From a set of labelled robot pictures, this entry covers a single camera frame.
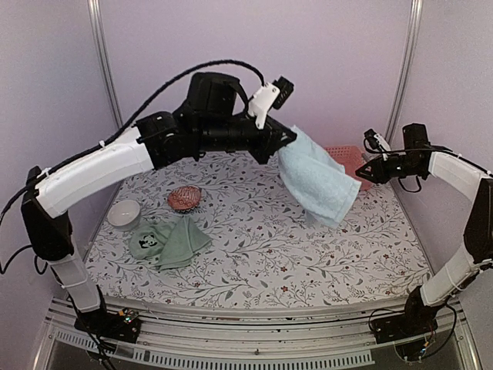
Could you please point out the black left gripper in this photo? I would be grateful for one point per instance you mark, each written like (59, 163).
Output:
(273, 140)

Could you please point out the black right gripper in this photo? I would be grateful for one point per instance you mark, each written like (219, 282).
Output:
(378, 173)

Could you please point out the light blue towel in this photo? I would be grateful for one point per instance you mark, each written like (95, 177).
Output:
(316, 181)

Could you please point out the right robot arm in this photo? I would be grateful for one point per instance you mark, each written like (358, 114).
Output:
(457, 215)

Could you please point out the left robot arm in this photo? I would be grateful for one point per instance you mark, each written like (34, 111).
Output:
(215, 116)

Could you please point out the pink plastic basket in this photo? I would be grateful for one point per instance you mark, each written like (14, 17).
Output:
(351, 157)

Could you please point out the floral table mat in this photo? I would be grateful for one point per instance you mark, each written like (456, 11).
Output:
(264, 252)

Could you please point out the green panda towel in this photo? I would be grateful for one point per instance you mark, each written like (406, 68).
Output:
(168, 245)

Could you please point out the white ceramic bowl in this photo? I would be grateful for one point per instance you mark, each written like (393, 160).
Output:
(124, 215)

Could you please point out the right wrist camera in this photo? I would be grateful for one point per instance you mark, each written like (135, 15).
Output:
(375, 143)

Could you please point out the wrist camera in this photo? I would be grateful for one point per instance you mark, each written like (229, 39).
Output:
(272, 95)
(375, 143)

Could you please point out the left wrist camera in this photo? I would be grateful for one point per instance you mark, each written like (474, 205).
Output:
(272, 95)

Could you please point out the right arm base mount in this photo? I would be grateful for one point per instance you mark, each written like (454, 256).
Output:
(396, 327)

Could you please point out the front aluminium rail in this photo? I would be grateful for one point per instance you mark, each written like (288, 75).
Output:
(338, 337)

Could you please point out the right aluminium frame post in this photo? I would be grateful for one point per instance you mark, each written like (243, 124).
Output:
(410, 45)

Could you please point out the aluminium frame post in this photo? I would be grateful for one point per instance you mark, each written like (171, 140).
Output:
(95, 18)
(410, 45)

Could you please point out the left aluminium frame post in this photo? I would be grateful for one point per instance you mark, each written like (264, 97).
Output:
(95, 18)

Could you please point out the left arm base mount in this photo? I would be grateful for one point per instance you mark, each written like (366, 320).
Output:
(104, 324)

